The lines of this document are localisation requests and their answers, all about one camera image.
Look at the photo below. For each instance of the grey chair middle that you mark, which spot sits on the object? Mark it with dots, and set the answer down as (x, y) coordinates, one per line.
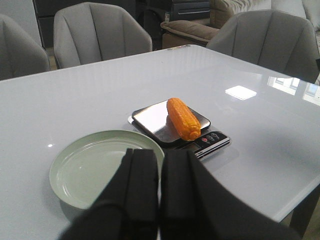
(112, 33)

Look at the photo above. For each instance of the pale green plate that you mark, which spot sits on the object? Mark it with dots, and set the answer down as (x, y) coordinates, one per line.
(80, 172)

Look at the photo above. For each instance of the grey chair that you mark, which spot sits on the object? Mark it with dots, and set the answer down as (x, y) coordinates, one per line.
(273, 39)
(112, 33)
(20, 54)

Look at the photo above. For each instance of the orange corn cob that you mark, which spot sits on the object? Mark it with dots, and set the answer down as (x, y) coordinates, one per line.
(185, 122)

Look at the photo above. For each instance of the grey chair right side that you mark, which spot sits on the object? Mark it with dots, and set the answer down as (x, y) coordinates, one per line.
(273, 39)

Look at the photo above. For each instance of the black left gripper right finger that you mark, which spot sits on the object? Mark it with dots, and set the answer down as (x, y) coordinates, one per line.
(195, 206)

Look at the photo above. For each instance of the coloured dot sticker strip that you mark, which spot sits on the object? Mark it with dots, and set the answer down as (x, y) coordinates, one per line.
(178, 47)

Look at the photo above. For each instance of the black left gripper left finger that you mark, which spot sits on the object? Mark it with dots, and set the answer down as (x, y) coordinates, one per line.
(127, 208)

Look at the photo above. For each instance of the silver black kitchen scale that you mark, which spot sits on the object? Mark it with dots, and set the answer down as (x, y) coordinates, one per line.
(172, 124)

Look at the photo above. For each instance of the brown cushion sofa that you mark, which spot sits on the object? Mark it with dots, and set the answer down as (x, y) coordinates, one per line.
(201, 31)

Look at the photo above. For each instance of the grey chair left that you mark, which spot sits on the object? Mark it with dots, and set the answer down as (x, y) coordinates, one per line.
(20, 54)

